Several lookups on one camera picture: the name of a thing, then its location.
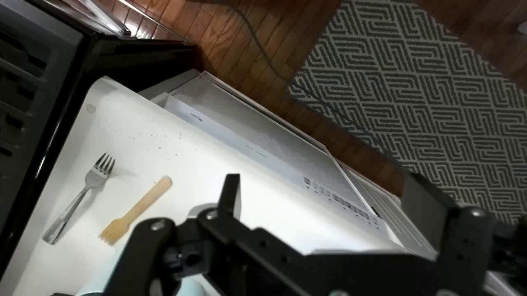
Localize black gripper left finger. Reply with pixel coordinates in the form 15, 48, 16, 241
102, 218, 179, 296

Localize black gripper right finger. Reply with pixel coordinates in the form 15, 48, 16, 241
402, 173, 496, 296

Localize wooden fork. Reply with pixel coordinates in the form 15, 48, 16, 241
99, 177, 173, 246

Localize metal fork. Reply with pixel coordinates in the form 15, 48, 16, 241
43, 154, 115, 246

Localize patterned grey floor rug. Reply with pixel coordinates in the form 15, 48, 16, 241
288, 0, 527, 223

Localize black gas stove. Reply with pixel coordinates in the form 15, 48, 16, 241
0, 0, 197, 275

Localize black cable on floor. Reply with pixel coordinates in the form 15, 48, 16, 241
219, 0, 309, 101

